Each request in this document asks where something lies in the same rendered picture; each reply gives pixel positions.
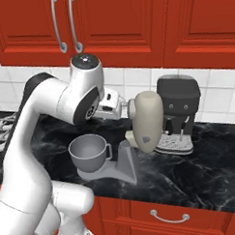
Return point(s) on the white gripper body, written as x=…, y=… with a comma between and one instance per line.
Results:
x=110, y=112

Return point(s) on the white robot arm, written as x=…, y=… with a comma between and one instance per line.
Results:
x=30, y=149

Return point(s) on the beige stand mixer head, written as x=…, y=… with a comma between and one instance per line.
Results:
x=148, y=121

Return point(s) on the grey mixer bowl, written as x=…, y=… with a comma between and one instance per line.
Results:
x=88, y=153

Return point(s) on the grey stand mixer base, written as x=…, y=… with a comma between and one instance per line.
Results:
x=127, y=165

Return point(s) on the dark grey coffee machine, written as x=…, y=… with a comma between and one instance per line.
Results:
x=178, y=94

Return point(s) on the red upper cupboard door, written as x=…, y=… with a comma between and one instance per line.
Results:
x=25, y=23
x=118, y=22
x=205, y=22

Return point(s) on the red cupboard door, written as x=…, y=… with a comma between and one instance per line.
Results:
x=118, y=22
x=109, y=219
x=205, y=22
x=25, y=23

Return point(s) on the red lower cupboard door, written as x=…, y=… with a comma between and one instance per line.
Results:
x=109, y=219

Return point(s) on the black hob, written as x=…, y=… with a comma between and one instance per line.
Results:
x=1, y=127

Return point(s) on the red drawer front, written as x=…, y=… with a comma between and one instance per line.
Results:
x=204, y=212

